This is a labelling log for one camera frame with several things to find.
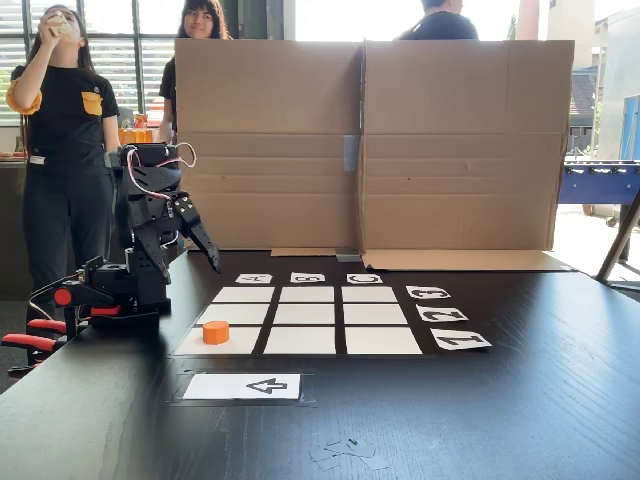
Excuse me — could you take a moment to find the round orange token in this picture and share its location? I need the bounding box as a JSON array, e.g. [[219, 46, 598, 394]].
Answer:
[[202, 320, 231, 346]]

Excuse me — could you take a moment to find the white cup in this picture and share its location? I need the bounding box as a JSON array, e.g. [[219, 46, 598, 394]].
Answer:
[[47, 12, 72, 37]]

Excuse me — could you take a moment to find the white paper grid black tape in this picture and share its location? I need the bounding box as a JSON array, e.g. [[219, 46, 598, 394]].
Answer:
[[172, 284, 426, 357]]

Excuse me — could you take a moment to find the person's hand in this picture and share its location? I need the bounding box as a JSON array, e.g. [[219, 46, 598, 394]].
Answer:
[[37, 13, 64, 40]]

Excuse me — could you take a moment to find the stack of orange packages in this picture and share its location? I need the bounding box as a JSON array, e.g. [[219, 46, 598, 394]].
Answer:
[[117, 113, 156, 145]]

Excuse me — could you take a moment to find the red and black clamp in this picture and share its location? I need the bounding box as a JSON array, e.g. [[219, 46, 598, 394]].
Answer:
[[0, 255, 139, 381]]

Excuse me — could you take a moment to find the brown cardboard screen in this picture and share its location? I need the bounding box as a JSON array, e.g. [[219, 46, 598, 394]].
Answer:
[[174, 38, 366, 257], [360, 38, 576, 273]]

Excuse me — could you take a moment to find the person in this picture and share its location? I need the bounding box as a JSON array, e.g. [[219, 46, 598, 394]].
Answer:
[[5, 3, 122, 326], [394, 0, 480, 41], [157, 0, 232, 146]]

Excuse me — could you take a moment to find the white arrow paper sheet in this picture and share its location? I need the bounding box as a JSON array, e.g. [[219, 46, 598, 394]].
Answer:
[[182, 373, 302, 401]]

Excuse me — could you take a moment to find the paper label number 3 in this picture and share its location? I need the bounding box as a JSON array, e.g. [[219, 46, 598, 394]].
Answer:
[[405, 285, 452, 300]]

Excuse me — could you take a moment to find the paper label number 2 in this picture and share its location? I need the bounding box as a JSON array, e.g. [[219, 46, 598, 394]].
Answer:
[[415, 304, 470, 323]]

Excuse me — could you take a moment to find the paper label number 1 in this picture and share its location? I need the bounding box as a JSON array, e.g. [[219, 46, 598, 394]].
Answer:
[[429, 328, 493, 352]]

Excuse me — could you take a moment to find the blue foosball table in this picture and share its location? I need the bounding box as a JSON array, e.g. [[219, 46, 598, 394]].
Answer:
[[558, 158, 640, 229]]

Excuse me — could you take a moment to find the dark slanted metal leg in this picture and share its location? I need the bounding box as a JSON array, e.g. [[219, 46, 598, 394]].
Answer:
[[594, 189, 640, 289]]

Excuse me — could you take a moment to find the thin dark cable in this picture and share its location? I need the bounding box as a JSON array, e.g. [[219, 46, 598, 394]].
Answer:
[[26, 272, 81, 324]]

